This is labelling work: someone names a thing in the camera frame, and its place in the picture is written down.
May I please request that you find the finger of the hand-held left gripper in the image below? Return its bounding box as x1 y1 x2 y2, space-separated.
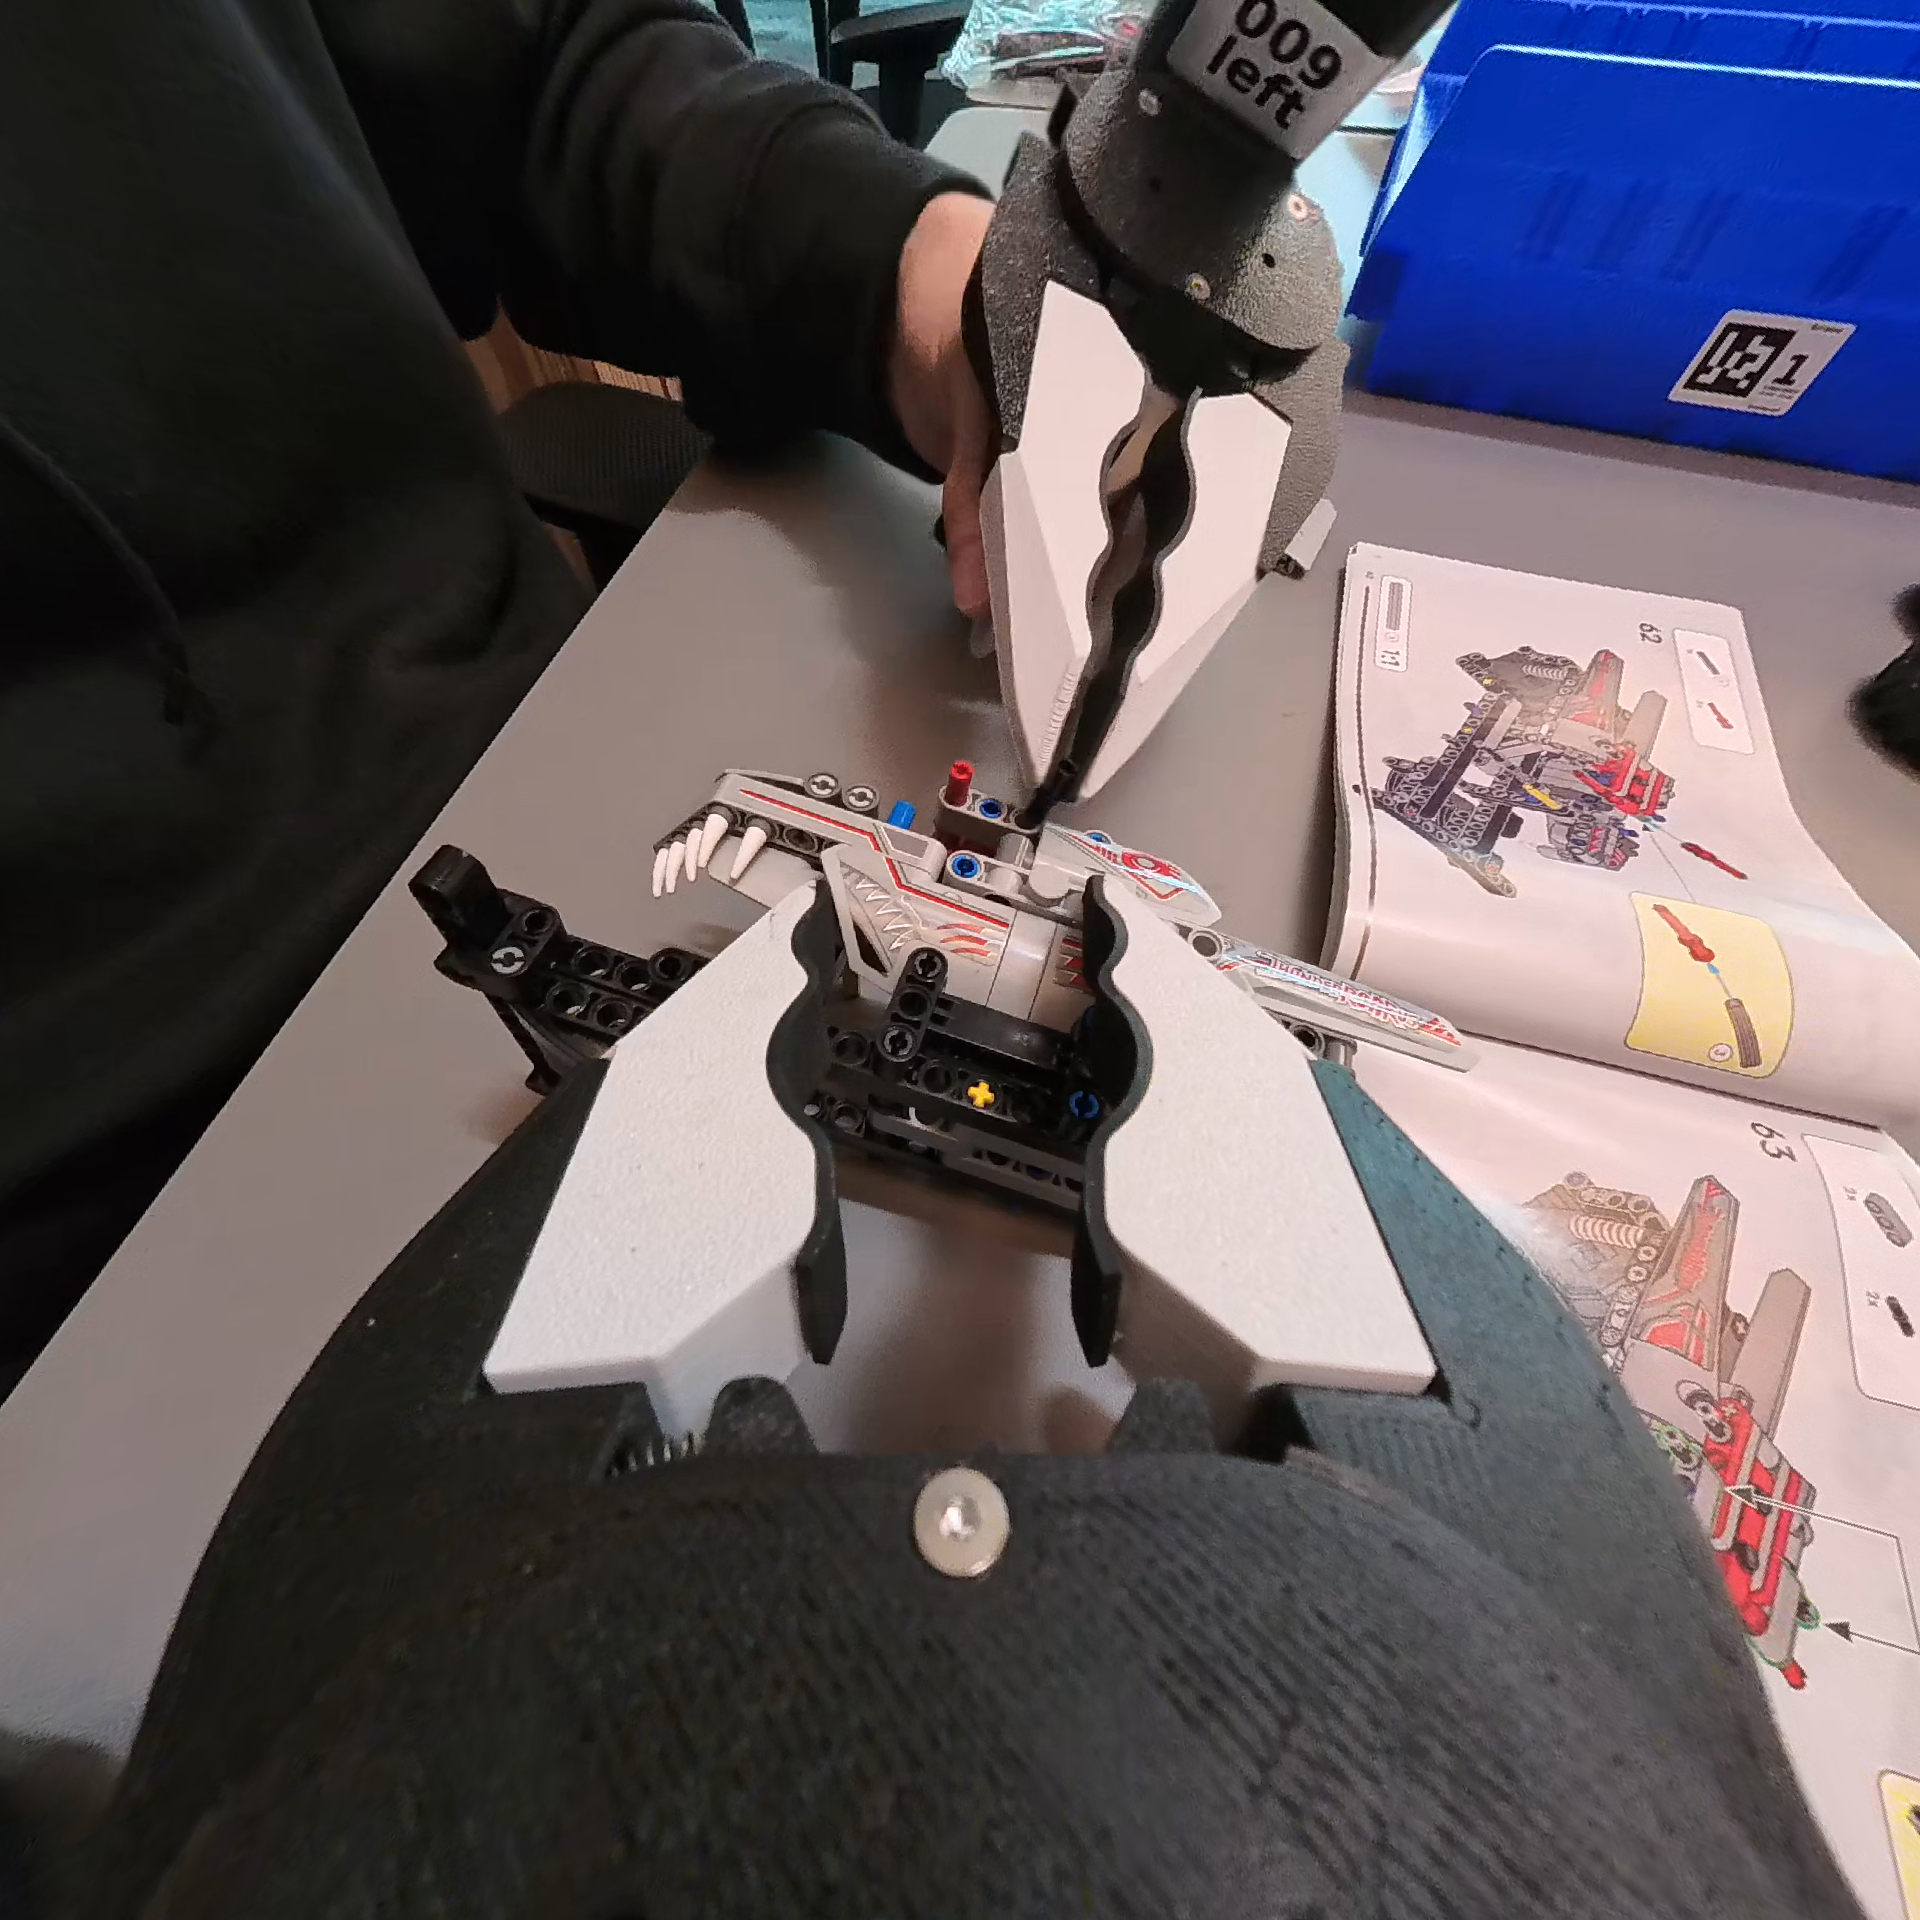
979 279 1153 810
1048 386 1297 810

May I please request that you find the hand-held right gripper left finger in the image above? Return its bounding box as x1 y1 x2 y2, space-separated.
481 882 848 1448

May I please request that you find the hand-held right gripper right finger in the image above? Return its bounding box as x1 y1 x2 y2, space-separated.
1068 872 1443 1448

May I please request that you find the grey red toy brick model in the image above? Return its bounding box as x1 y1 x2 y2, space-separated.
406 755 1478 1216

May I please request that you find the person's left forearm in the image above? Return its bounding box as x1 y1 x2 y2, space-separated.
496 0 995 482

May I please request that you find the grey desk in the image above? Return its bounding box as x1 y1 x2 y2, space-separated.
0 95 1920 1758

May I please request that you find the person's left hand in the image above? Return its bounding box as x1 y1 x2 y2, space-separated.
888 192 1003 624

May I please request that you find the clear plastic bag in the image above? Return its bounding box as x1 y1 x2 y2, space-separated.
944 0 1149 104

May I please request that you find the black chair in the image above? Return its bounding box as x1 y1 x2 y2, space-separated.
719 0 969 143
496 376 710 589

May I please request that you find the toy building instruction booklet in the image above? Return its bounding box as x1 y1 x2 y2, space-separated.
1319 539 1920 1920

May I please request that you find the blue storage bin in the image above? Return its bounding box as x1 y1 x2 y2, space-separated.
1416 0 1920 95
1341 40 1920 483

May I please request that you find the black fuzzy object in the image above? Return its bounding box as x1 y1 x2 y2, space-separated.
1848 583 1920 770

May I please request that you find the person's black clothed body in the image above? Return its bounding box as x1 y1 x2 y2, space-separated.
0 0 723 1402

